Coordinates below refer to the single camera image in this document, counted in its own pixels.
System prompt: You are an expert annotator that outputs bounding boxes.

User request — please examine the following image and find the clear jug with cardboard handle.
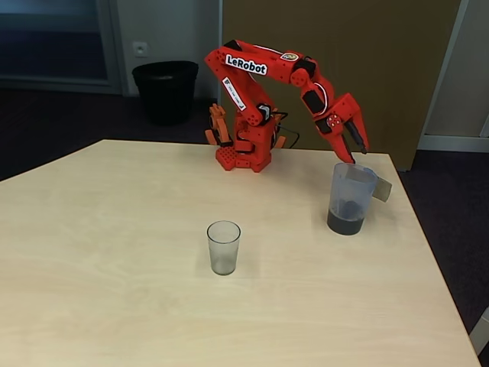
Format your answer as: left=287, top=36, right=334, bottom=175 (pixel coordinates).
left=326, top=162, right=393, bottom=235

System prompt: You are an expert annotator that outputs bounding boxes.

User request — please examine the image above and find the clear plastic cup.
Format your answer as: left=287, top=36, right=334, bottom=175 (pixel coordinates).
left=206, top=219, right=242, bottom=276

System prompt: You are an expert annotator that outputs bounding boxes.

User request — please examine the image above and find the brown pin board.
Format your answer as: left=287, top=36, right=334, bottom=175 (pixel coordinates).
left=218, top=0, right=471, bottom=172

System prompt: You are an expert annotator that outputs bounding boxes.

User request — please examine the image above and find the black waste bin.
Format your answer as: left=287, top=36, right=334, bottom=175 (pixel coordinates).
left=131, top=60, right=200, bottom=127

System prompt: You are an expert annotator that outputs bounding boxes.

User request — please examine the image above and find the grey chair edge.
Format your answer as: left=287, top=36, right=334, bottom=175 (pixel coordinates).
left=468, top=305, right=489, bottom=357

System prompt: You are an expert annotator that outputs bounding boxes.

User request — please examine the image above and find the grey framed glass door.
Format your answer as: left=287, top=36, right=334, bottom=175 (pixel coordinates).
left=0, top=0, right=124, bottom=96

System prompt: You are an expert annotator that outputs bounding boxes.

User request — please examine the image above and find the black power cable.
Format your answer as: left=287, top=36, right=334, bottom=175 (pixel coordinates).
left=273, top=111, right=302, bottom=149

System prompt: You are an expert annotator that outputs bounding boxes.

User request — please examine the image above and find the white wall socket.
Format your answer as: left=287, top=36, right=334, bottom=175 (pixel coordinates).
left=131, top=41, right=151, bottom=59

